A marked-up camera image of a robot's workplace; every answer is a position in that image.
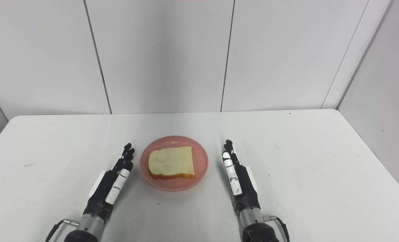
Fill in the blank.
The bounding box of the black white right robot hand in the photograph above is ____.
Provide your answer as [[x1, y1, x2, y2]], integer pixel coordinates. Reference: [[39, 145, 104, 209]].
[[222, 139, 261, 213]]

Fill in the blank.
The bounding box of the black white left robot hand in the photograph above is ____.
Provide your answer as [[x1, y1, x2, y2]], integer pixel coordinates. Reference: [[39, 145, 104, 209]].
[[83, 143, 135, 222]]

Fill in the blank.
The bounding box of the pink round plate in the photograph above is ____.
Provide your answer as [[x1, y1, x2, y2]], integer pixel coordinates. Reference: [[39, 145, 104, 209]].
[[140, 135, 209, 192]]

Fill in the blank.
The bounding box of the slice of white bread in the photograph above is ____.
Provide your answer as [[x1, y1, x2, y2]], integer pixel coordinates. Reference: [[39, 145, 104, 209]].
[[148, 146, 196, 180]]

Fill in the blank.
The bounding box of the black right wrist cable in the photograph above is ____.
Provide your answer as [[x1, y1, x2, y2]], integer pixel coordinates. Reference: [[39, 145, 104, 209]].
[[263, 215, 290, 242]]

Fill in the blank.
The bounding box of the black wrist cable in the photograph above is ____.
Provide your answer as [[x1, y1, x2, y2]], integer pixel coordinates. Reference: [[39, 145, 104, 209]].
[[263, 215, 290, 242], [45, 218, 79, 242]]

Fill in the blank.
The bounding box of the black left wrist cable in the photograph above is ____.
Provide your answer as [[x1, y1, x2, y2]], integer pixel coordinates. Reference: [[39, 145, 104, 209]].
[[45, 218, 79, 242]]

